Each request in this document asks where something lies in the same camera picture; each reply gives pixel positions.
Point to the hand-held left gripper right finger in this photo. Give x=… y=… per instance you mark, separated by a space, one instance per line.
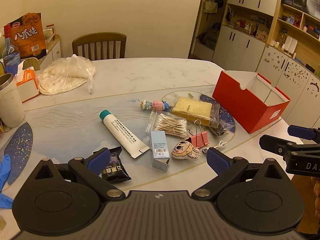
x=217 y=162

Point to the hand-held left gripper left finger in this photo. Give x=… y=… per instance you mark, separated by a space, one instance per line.
x=100 y=160

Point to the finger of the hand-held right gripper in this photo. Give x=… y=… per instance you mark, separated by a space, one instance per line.
x=275 y=145
x=300 y=131

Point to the black snack packet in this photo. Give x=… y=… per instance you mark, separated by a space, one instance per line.
x=116 y=172

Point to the pink binder clip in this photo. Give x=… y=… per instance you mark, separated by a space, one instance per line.
x=197 y=138

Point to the clear bag of dark bits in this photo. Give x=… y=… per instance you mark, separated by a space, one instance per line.
x=220 y=130

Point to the white tube with green cap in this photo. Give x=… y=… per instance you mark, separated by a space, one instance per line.
x=122 y=135

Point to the plush rabbit toy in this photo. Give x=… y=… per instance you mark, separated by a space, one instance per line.
x=185 y=151

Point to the sponge cake slice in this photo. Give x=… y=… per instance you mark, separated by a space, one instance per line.
x=192 y=108

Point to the light blue small carton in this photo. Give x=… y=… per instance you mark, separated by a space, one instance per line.
x=158 y=145

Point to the red cardboard box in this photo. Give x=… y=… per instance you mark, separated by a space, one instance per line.
x=232 y=97

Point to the bag of cotton swabs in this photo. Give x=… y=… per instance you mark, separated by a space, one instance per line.
x=170 y=125

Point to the small doll figure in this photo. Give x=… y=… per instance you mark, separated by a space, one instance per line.
x=145 y=105

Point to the pink and blue toy figure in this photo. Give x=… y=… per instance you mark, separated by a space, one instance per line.
x=160 y=104

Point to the plastic bag of flatbreads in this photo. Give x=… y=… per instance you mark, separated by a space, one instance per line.
x=65 y=77

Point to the blue rubber glove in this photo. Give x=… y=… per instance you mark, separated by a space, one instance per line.
x=5 y=170

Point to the orange and white tissue box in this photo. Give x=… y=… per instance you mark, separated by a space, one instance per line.
x=27 y=87

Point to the white tumbler cup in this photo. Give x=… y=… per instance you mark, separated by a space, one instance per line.
x=10 y=105

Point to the black animal figurine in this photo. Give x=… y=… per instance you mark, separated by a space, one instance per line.
x=255 y=31

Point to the white sideboard cabinet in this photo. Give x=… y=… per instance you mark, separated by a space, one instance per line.
x=53 y=52

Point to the wooden chair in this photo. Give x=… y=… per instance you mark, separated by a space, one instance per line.
x=100 y=38
x=33 y=62

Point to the clear bottle with blue label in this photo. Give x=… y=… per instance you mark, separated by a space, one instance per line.
x=10 y=60

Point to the clear storage box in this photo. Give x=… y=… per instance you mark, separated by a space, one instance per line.
x=48 y=33

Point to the orange snack bag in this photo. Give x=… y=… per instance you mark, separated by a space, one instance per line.
x=27 y=37

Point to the black hanging bag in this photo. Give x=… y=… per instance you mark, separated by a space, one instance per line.
x=219 y=2

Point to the beige tote bag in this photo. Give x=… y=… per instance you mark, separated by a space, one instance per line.
x=210 y=6

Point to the white wooden wall cabinet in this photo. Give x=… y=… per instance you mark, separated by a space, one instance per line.
x=240 y=42

